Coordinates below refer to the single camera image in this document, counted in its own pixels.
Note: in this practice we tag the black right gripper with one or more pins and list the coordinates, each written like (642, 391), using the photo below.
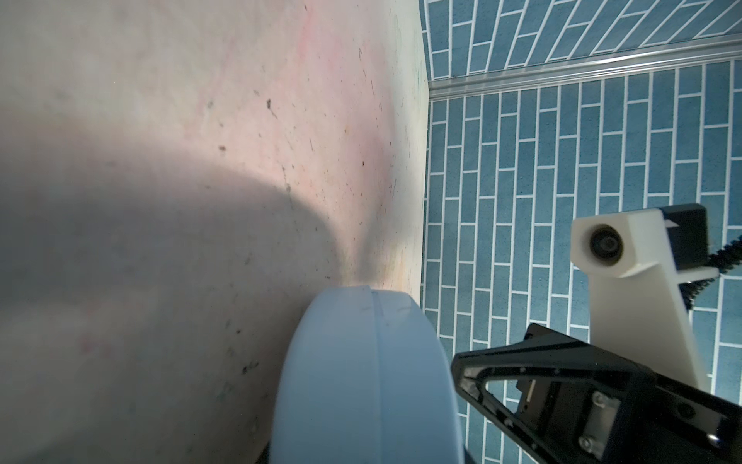
(566, 401)

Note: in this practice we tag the light blue alarm clock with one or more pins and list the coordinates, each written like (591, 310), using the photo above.
(366, 380)

